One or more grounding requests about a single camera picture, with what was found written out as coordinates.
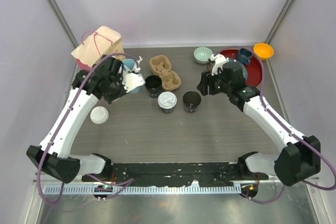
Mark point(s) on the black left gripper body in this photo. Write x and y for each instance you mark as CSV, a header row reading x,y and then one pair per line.
x,y
116,90

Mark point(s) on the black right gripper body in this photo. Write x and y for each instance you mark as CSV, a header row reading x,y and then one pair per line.
x,y
217,84

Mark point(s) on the black paper coffee cup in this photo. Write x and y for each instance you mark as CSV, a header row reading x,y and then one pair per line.
x,y
191,101

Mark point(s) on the single white cup lid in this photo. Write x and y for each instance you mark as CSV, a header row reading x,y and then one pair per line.
x,y
167,98

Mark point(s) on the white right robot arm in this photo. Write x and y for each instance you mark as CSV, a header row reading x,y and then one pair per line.
x,y
298,157

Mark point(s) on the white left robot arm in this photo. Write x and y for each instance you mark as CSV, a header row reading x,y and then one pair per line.
x,y
52,156

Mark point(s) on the dark blue ceramic plate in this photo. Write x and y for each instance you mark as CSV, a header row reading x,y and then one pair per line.
x,y
245,72

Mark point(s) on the light blue straw cup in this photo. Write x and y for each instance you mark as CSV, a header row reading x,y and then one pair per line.
x,y
128,65

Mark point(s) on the red round tray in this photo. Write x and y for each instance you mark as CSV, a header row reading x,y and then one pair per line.
x,y
254,69

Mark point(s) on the dark blue ceramic mug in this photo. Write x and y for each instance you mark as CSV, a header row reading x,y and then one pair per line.
x,y
244,56

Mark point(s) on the pink kraft paper bag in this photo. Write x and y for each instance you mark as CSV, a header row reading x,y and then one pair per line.
x,y
95,44

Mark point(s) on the mint green ceramic bowl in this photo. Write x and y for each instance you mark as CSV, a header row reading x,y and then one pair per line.
x,y
202,55

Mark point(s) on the orange bowl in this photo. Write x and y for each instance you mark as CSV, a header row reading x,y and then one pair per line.
x,y
263,51

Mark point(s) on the brown cardboard cup carrier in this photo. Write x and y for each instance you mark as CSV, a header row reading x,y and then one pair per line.
x,y
161,66

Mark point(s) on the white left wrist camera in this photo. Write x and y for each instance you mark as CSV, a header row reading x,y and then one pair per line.
x,y
132,81

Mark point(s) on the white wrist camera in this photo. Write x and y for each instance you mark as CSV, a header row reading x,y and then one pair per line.
x,y
132,81
218,60

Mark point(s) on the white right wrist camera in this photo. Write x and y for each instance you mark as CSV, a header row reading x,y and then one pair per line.
x,y
218,60

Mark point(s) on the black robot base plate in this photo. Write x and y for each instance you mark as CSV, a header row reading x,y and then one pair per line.
x,y
209,174

